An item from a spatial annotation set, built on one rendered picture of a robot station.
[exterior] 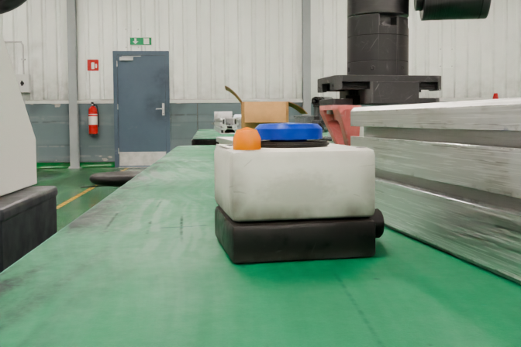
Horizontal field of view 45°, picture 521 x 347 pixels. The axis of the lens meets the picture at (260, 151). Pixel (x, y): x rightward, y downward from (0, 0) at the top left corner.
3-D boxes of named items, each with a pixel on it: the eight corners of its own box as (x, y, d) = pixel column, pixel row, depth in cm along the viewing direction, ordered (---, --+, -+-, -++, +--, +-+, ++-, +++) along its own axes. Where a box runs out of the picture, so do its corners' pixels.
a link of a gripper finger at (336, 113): (415, 185, 56) (415, 81, 56) (339, 187, 55) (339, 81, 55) (386, 178, 63) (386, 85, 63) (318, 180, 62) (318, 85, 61)
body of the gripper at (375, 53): (443, 95, 57) (444, 13, 56) (336, 95, 55) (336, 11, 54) (413, 97, 63) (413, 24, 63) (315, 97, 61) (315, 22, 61)
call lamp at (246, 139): (231, 149, 34) (230, 126, 34) (257, 148, 34) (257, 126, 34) (235, 150, 32) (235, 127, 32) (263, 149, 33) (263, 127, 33)
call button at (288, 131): (249, 155, 38) (249, 122, 38) (312, 153, 39) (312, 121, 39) (261, 159, 34) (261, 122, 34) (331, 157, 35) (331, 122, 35)
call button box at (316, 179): (214, 237, 40) (213, 139, 40) (357, 231, 42) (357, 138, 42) (232, 265, 32) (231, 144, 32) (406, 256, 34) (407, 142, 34)
